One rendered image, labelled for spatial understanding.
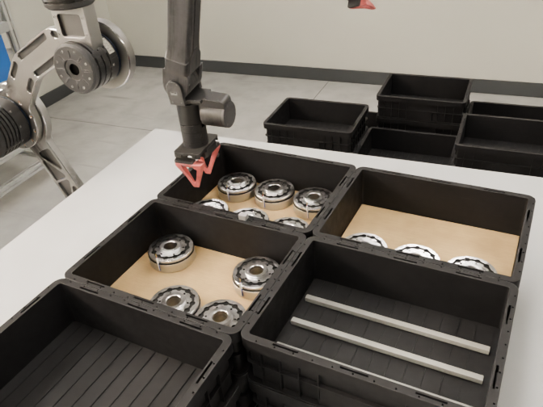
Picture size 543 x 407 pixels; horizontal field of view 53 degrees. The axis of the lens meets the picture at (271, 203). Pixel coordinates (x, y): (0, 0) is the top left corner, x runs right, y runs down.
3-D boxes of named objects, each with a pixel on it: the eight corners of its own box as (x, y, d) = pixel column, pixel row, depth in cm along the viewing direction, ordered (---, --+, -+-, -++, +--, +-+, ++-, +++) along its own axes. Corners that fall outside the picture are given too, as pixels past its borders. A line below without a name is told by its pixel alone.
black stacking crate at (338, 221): (312, 278, 118) (310, 236, 111) (358, 206, 139) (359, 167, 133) (507, 331, 101) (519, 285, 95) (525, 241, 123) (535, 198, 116)
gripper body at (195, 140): (219, 140, 127) (215, 111, 123) (199, 161, 120) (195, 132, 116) (194, 138, 130) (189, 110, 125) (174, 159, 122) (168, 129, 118)
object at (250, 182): (211, 190, 142) (211, 188, 142) (228, 171, 150) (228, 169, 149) (246, 196, 138) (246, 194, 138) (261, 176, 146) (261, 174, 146)
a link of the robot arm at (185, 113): (183, 90, 120) (170, 99, 116) (210, 92, 118) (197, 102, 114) (188, 118, 124) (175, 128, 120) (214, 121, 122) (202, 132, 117)
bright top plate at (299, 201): (288, 207, 133) (288, 206, 132) (300, 186, 140) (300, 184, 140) (328, 213, 129) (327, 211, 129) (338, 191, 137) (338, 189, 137)
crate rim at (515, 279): (309, 243, 112) (309, 233, 111) (358, 174, 134) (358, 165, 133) (517, 294, 96) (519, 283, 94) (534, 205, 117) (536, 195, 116)
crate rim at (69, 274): (63, 285, 107) (60, 275, 106) (155, 205, 129) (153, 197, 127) (237, 346, 90) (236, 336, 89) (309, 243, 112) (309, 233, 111)
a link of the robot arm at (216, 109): (183, 61, 117) (163, 81, 111) (231, 65, 113) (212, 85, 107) (195, 109, 125) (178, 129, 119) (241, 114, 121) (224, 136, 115)
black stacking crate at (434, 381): (245, 383, 96) (237, 338, 90) (311, 279, 117) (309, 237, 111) (480, 472, 79) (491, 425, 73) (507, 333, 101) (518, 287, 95)
